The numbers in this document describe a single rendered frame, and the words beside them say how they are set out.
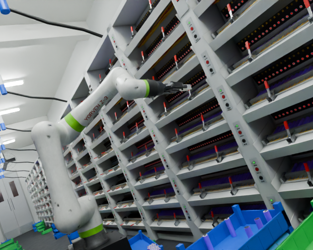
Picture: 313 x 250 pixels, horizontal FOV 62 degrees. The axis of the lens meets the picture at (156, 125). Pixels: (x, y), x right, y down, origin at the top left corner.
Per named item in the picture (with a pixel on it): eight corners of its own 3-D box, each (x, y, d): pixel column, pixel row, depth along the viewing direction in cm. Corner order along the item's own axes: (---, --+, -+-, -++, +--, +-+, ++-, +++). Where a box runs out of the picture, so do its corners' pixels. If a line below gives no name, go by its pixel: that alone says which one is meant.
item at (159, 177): (172, 181, 185) (160, 166, 183) (136, 190, 235) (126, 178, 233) (188, 163, 196) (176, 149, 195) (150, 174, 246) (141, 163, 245)
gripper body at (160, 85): (152, 98, 139) (166, 97, 143) (160, 92, 132) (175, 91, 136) (148, 85, 140) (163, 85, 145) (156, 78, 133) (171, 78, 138)
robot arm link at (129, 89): (121, 105, 125) (125, 84, 119) (112, 92, 133) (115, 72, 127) (147, 103, 132) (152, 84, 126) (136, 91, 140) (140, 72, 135)
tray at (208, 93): (216, 94, 131) (205, 80, 130) (158, 129, 181) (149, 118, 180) (234, 76, 142) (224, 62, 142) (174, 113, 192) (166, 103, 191)
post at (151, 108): (206, 247, 171) (110, 22, 189) (197, 246, 179) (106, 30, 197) (226, 232, 182) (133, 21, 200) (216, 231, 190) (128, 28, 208)
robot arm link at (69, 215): (52, 241, 113) (21, 125, 119) (70, 229, 129) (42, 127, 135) (79, 233, 111) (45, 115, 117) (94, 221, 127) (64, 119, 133)
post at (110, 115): (155, 240, 229) (85, 68, 247) (150, 240, 236) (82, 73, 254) (172, 229, 240) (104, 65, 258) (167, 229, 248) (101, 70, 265)
